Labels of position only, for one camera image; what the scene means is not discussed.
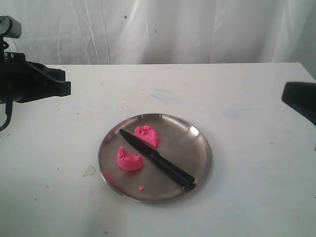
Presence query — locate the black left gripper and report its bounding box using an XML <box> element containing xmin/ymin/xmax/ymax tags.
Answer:
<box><xmin>0</xmin><ymin>52</ymin><xmax>71</xmax><ymax>103</ymax></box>

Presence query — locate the cut pink dough piece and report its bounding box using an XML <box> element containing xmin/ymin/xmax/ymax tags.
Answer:
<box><xmin>134</xmin><ymin>125</ymin><xmax>161</xmax><ymax>149</ymax></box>

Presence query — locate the black knife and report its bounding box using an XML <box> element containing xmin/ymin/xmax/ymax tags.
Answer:
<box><xmin>119</xmin><ymin>129</ymin><xmax>195</xmax><ymax>188</ymax></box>

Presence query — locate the white plastic backdrop curtain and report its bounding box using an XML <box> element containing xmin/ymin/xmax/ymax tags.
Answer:
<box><xmin>0</xmin><ymin>0</ymin><xmax>316</xmax><ymax>64</ymax></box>

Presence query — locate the clear tape piece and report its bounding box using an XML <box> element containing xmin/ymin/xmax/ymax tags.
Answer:
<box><xmin>83</xmin><ymin>165</ymin><xmax>96</xmax><ymax>177</ymax></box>

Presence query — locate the round stainless steel plate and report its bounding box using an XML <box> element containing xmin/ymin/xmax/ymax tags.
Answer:
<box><xmin>98</xmin><ymin>114</ymin><xmax>213</xmax><ymax>203</ymax></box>

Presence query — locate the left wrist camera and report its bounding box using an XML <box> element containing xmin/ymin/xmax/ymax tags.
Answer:
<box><xmin>0</xmin><ymin>15</ymin><xmax>22</xmax><ymax>39</ymax></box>

